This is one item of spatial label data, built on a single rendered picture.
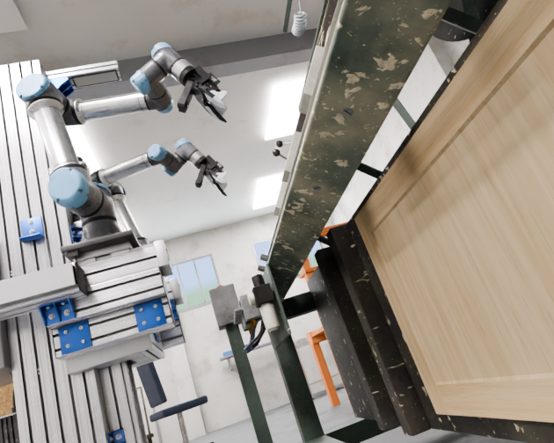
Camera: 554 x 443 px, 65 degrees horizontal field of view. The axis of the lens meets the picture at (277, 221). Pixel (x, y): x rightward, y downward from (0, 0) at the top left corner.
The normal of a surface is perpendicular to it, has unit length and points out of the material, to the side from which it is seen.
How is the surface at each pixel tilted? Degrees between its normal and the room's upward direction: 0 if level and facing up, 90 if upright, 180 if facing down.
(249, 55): 90
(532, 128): 90
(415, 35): 148
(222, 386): 90
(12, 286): 90
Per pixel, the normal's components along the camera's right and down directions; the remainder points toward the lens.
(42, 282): 0.12, -0.38
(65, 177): -0.04, -0.20
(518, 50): -0.94, 0.25
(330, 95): -0.23, 0.89
